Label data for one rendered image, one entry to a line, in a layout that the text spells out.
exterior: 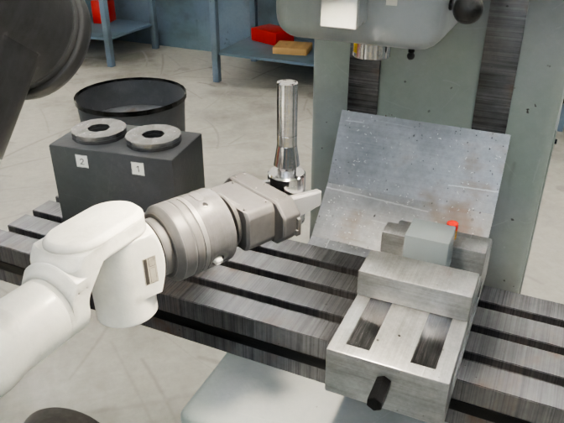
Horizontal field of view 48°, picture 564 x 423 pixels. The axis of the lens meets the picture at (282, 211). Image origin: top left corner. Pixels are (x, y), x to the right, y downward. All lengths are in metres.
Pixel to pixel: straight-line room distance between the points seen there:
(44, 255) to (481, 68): 0.82
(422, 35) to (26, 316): 0.48
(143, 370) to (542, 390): 1.58
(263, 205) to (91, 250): 0.21
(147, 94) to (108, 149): 2.02
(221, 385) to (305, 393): 0.12
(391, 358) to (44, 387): 1.64
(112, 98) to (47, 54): 2.59
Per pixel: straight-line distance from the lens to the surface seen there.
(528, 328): 0.99
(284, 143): 0.75
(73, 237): 0.62
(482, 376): 0.89
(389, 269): 0.86
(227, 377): 0.97
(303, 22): 0.75
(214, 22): 4.94
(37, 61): 0.47
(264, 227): 0.72
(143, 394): 2.16
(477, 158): 1.21
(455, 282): 0.85
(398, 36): 0.72
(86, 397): 2.20
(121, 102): 3.08
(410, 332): 0.82
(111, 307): 0.67
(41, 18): 0.46
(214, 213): 0.68
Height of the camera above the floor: 1.49
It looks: 29 degrees down
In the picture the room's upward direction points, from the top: straight up
